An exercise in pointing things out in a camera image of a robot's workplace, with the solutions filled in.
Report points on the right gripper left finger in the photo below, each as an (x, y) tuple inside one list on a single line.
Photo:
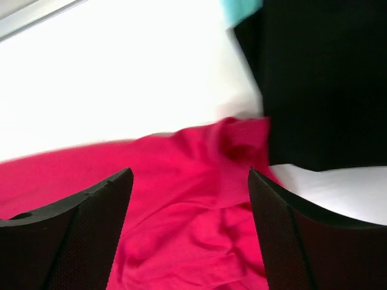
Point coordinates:
[(68, 244)]

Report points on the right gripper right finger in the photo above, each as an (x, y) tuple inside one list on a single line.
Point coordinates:
[(305, 246)]

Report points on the magenta t shirt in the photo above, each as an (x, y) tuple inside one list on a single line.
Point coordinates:
[(189, 223)]

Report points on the black folded t shirt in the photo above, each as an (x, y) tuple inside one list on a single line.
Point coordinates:
[(320, 66)]

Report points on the teal folded t shirt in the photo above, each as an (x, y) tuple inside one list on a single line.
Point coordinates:
[(235, 11)]

